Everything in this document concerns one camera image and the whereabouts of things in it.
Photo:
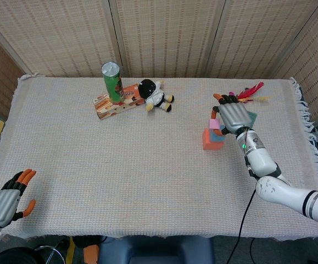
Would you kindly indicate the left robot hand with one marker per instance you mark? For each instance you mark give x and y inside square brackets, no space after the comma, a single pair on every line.
[2,206]

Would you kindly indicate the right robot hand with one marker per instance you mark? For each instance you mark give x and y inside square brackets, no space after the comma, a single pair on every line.
[234,115]

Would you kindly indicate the pink cube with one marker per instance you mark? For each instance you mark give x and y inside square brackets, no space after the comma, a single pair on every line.
[214,124]

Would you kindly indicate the blue cube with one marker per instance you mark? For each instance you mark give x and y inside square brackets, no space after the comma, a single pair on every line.
[216,138]

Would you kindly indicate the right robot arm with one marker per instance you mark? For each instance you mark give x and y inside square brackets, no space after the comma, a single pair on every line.
[260,159]

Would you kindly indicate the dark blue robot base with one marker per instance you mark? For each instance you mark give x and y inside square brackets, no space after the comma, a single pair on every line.
[153,251]

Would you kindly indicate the orange cube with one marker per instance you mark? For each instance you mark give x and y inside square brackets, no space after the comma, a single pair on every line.
[212,145]

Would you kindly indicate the red feather shuttlecock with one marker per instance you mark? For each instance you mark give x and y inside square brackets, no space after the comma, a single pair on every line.
[250,92]

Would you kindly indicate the black-headed plush doll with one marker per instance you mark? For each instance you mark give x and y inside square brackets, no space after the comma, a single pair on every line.
[154,96]

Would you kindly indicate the woven folding screen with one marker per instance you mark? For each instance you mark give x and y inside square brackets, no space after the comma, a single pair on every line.
[169,35]

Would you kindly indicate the beige woven tablecloth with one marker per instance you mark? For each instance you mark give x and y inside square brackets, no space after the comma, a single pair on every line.
[134,170]

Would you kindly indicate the green chips can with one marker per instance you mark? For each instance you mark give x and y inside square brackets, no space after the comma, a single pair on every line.
[113,85]

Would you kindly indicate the orange snack box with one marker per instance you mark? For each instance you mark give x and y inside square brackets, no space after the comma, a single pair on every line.
[106,108]

